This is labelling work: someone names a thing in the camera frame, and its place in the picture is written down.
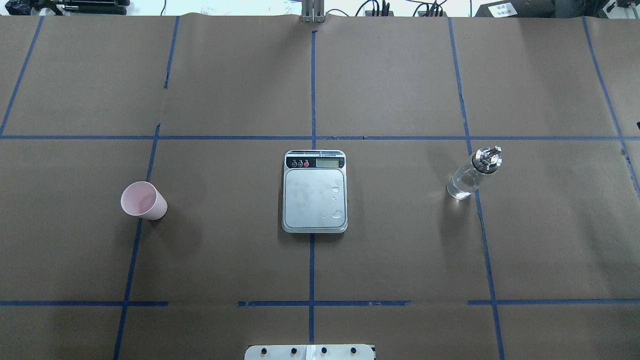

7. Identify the clear glass sauce bottle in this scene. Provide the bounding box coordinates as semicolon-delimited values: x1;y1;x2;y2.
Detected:
446;145;503;200

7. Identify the silver digital kitchen scale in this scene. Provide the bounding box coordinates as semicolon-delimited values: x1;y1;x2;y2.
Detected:
281;149;348;234

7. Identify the aluminium frame post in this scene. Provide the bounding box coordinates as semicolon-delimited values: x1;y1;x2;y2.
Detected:
300;0;326;24

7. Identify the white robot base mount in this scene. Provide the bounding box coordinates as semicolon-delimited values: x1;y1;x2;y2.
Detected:
244;343;377;360

